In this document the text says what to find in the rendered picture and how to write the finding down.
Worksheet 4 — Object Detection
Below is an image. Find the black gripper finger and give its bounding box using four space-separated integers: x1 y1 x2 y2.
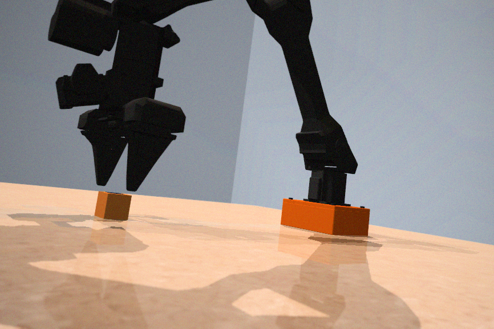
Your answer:
81 130 128 186
119 125 177 192

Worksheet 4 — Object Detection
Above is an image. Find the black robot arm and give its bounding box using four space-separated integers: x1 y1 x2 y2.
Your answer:
48 0 358 206

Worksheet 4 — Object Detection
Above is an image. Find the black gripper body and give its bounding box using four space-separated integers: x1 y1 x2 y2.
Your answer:
78 59 186 137

